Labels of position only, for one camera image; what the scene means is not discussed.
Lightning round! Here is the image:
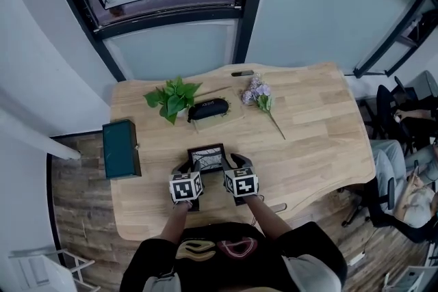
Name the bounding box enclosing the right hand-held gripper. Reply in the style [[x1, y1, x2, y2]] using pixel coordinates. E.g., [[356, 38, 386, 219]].
[[221, 152, 259, 205]]

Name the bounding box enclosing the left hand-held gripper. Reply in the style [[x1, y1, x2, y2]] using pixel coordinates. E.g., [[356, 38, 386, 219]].
[[169, 160, 205, 211]]

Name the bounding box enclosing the black framed picture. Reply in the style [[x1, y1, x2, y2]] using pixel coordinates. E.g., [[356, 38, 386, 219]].
[[187, 142, 227, 175]]

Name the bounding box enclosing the person's left forearm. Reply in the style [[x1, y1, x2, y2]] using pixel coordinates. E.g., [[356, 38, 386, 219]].
[[157, 201, 192, 245]]

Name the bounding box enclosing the person's right forearm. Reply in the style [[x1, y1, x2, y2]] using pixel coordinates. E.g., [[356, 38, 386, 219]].
[[244, 195, 292, 240]]

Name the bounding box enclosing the wooden desk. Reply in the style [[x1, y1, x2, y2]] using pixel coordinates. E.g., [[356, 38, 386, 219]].
[[109, 61, 376, 242]]

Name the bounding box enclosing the beige book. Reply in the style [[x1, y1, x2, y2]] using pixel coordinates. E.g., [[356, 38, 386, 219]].
[[191, 89, 246, 133]]

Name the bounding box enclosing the black glasses case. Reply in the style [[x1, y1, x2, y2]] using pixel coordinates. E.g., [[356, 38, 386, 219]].
[[187, 98, 229, 123]]

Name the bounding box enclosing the green potted plant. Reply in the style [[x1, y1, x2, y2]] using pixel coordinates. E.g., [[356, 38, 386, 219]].
[[142, 75, 203, 127]]

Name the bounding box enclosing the dark green box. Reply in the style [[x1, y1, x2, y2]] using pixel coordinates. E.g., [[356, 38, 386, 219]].
[[101, 118, 142, 181]]

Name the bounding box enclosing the purple flower sprig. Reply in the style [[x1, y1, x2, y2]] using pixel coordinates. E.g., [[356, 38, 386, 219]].
[[242, 72, 287, 141]]

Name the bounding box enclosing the person's black printed shirt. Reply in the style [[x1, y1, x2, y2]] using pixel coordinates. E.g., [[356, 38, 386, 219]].
[[119, 221, 348, 292]]

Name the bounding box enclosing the black office chair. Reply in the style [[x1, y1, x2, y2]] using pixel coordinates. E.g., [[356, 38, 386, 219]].
[[376, 75, 438, 144], [342, 177, 438, 243]]

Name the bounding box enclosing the white side table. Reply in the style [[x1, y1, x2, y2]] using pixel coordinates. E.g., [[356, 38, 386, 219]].
[[8, 248, 96, 292]]

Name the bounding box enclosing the white board panel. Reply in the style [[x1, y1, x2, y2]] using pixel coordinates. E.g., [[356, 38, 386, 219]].
[[383, 266, 438, 292]]

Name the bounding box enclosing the black-framed glass window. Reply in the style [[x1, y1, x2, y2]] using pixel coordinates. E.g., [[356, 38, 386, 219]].
[[42, 0, 273, 81], [352, 0, 438, 79]]

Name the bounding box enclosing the white wall conduit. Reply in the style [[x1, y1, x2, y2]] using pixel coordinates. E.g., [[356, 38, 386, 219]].
[[0, 88, 82, 161]]

